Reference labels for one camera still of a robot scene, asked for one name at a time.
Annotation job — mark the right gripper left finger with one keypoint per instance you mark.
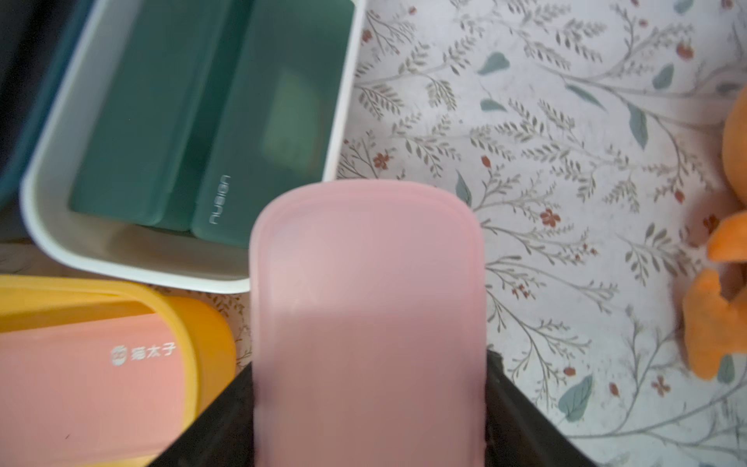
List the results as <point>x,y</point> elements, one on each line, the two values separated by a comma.
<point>223,435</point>

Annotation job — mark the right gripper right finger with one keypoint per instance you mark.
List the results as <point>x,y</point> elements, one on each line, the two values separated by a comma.
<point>517,433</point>

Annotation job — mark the pink pencil case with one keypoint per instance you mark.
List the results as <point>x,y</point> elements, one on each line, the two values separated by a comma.
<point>368,310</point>
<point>90,392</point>

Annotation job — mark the green pencil case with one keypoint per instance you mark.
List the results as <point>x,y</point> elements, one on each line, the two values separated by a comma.
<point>152,137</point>
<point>274,132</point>

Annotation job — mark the white storage box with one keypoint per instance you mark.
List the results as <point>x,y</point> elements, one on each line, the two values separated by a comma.
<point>109,247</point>

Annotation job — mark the yellow storage box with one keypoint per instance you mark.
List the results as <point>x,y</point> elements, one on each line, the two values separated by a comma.
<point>204,338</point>

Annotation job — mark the dark teal storage box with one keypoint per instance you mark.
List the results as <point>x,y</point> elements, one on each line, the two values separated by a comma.
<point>38,39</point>

